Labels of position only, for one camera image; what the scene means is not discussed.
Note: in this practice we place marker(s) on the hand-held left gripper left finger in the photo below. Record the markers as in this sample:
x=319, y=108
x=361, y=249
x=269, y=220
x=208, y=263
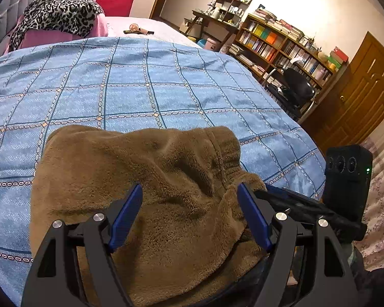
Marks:
x=124, y=220

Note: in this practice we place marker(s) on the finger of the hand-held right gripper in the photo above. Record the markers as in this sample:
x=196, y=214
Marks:
x=297, y=200

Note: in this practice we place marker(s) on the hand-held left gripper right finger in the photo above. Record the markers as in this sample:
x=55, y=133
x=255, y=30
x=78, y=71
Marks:
x=252, y=217

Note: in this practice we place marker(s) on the brown fleece pants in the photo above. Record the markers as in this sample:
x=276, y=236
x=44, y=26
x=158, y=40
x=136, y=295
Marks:
x=179, y=182

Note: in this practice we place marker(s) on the panelled brown wooden door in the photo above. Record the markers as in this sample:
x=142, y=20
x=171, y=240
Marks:
x=364, y=86

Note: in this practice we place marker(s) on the black office chair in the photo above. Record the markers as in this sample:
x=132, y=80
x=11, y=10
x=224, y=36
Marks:
x=297, y=83

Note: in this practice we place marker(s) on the red and green boxes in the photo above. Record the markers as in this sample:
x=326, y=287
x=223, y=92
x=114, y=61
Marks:
x=337, y=57

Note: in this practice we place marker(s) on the blue checked blanket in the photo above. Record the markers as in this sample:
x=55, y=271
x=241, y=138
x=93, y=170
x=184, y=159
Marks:
x=115, y=86

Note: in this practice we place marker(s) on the wooden bookshelf with books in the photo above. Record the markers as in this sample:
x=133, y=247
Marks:
x=265, y=38

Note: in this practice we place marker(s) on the stack of books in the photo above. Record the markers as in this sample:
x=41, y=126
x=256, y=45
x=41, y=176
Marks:
x=278, y=22

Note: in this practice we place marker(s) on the pink plastic bucket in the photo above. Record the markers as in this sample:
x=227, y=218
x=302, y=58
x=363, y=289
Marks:
x=212, y=44

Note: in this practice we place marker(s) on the black remote control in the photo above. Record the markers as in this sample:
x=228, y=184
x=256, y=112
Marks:
x=130, y=32

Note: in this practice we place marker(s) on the small round fan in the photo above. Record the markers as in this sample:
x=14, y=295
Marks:
x=134, y=27

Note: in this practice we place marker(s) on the wooden desk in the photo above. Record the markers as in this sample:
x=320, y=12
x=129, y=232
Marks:
x=217, y=21

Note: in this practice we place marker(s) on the pale bed sheet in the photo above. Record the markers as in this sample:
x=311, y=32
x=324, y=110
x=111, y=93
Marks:
x=166, y=28

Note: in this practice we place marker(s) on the desktop shelf organizer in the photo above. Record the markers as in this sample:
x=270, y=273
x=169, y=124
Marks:
x=230, y=8

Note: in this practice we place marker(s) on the leopard print cloth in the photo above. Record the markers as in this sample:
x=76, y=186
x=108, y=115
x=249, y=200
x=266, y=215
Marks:
x=60, y=9

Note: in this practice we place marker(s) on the grey padded headboard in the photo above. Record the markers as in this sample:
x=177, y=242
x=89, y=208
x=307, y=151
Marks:
x=12, y=3

